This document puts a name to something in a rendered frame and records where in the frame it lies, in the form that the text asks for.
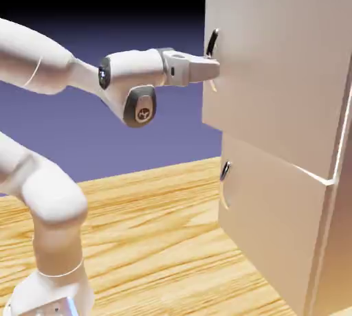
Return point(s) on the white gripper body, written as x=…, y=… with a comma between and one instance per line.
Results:
x=203, y=71

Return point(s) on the large pale beige cabinet door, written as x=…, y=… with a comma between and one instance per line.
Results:
x=275, y=68

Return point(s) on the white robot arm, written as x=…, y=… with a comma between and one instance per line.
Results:
x=55, y=63

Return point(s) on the small pale beige cabinet door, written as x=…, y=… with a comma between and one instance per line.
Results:
x=269, y=211

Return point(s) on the pale beige cabinet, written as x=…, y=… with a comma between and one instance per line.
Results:
x=338, y=211

